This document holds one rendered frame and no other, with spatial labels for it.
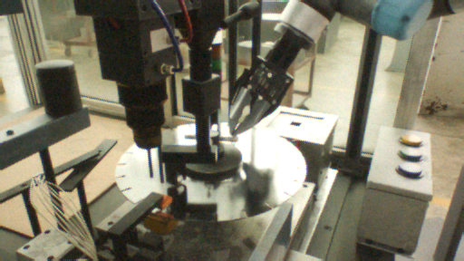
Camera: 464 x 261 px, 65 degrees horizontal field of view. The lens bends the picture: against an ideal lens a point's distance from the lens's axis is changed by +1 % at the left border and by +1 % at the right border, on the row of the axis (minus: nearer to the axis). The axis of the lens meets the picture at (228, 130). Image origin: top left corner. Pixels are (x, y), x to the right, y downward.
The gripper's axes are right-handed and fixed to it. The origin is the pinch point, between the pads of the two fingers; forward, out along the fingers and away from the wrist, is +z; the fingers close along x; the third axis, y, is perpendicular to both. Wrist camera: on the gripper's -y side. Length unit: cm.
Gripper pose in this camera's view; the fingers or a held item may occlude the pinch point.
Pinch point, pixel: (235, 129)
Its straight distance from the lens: 67.7
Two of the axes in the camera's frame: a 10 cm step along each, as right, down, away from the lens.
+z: -5.1, 8.2, 2.5
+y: -1.1, 2.3, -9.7
